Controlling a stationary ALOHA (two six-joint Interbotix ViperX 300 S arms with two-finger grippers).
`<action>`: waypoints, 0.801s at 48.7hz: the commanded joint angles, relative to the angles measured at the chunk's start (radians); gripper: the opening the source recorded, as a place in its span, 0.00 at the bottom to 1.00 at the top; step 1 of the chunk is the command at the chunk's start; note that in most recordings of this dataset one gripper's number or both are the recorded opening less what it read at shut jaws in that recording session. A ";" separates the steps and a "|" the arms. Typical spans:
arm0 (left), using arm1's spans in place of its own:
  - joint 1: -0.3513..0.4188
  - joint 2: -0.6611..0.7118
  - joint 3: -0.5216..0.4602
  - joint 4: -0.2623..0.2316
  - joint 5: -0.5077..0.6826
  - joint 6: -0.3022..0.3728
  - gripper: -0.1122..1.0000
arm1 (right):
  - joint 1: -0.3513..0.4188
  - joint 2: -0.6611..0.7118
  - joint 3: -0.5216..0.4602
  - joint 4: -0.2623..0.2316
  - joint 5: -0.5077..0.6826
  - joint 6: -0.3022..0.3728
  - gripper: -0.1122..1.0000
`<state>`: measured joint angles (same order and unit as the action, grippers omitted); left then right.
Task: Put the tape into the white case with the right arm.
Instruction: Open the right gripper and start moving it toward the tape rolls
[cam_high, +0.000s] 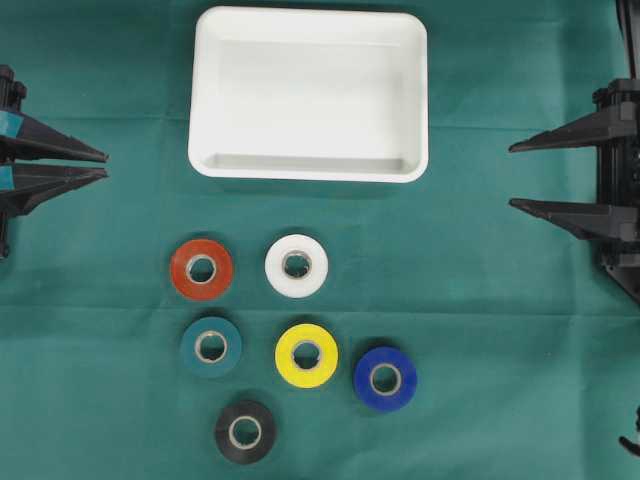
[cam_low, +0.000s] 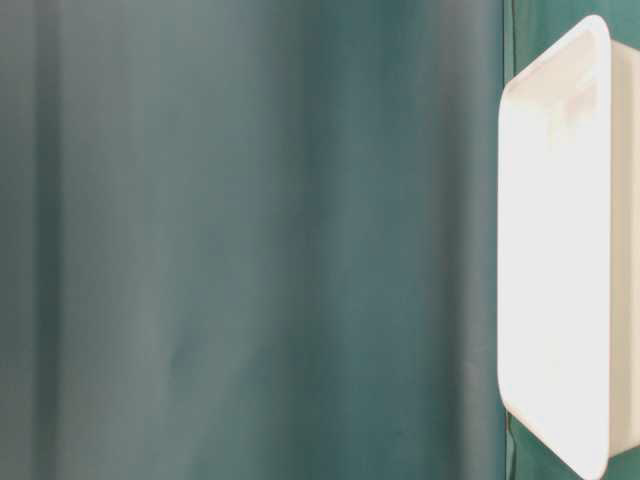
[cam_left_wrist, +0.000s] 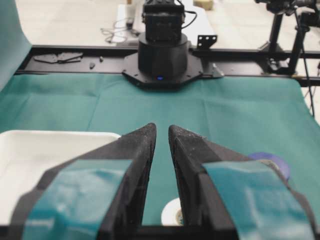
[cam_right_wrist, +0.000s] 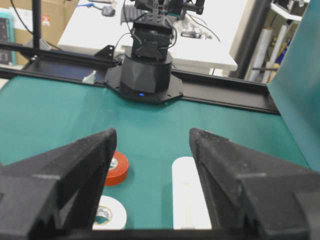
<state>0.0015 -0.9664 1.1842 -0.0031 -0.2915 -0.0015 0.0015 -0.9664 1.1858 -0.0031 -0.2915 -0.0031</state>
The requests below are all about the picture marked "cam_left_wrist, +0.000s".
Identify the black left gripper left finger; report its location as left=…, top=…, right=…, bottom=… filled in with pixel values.
left=9, top=123, right=157, bottom=240

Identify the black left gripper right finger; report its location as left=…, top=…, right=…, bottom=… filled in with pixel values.
left=168, top=125, right=320, bottom=240

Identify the blue tape roll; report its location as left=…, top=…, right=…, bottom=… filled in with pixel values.
left=248, top=151, right=291, bottom=182

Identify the white tape roll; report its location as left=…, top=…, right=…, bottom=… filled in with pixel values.
left=161, top=197, right=184, bottom=227

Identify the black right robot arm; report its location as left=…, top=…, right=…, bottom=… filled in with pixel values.
left=122, top=0, right=203, bottom=88

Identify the white plastic case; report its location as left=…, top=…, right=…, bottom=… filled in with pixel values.
left=0, top=130, right=120, bottom=226

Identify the green table cloth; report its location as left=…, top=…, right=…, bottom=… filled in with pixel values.
left=0, top=73, right=320, bottom=225

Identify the green backdrop cloth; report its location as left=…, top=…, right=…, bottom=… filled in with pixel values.
left=0, top=0, right=32, bottom=89

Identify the black aluminium frame rail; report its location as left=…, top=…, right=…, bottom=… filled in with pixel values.
left=16, top=45, right=320, bottom=89

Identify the black perforated metal bracket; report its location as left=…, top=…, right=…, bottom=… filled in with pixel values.
left=196, top=34, right=218, bottom=50

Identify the thin cable on floor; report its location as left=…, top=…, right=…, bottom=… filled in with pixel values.
left=100, top=17, right=141, bottom=44

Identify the black camera tripod stand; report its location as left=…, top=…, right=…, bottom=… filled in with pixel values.
left=254, top=0, right=320, bottom=76

